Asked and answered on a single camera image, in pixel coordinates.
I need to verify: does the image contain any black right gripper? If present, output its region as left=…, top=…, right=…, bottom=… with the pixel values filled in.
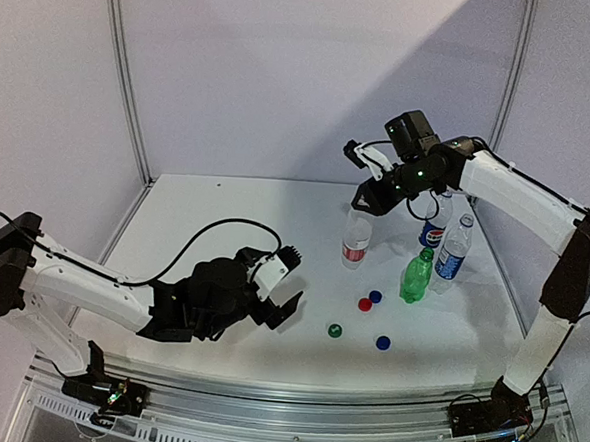
left=350, top=152, right=441, bottom=220

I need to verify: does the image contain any clear bottle red label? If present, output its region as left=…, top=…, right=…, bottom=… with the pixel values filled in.
left=341, top=207, right=373, bottom=270

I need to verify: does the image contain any clear Pepsi bottle blue label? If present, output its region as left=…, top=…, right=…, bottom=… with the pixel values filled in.
left=418, top=190, right=453, bottom=249

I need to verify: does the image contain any green bottle cap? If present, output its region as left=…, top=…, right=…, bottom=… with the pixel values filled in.
left=327, top=323, right=343, bottom=339

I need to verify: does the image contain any blue Pepsi bottle cap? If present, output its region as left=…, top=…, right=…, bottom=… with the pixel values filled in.
left=368, top=290, right=383, bottom=304

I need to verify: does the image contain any green plastic bottle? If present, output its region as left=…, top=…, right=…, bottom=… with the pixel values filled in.
left=400, top=247, right=434, bottom=304

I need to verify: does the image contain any red bottle cap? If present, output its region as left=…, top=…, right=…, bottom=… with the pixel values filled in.
left=358, top=297, right=373, bottom=312

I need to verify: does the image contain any clear bottle small blue label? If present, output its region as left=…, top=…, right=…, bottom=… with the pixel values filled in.
left=429, top=213, right=475, bottom=295

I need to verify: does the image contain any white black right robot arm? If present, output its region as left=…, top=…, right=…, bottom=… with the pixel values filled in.
left=343, top=110, right=590, bottom=430

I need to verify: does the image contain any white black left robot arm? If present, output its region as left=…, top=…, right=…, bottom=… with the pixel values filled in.
left=0, top=212, right=302, bottom=403

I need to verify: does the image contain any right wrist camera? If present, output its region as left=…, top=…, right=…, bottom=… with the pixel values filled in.
left=343, top=140, right=394, bottom=181

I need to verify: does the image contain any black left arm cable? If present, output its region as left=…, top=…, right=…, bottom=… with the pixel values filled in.
left=0, top=204, right=284, bottom=296

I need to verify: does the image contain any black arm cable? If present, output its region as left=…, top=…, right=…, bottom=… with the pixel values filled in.
left=349, top=129, right=590, bottom=400
left=0, top=204, right=284, bottom=296

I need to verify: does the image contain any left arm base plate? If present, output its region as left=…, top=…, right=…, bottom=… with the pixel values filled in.
left=61, top=374, right=148, bottom=417

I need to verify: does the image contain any aluminium front rail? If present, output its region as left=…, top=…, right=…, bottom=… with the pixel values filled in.
left=3, top=355, right=578, bottom=442

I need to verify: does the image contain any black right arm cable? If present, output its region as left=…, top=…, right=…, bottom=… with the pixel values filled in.
left=349, top=129, right=590, bottom=400

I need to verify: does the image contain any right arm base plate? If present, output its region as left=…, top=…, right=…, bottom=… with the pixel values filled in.
left=447, top=393, right=548, bottom=442

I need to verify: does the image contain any right aluminium corner post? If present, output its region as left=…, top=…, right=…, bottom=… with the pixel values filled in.
left=489, top=0, right=538, bottom=150

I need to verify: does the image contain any aluminium corner post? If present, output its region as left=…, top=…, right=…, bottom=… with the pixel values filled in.
left=489, top=0, right=538, bottom=150
left=107, top=0, right=154, bottom=187

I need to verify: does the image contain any left aluminium corner post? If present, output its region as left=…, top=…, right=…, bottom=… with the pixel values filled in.
left=107, top=0, right=154, bottom=187

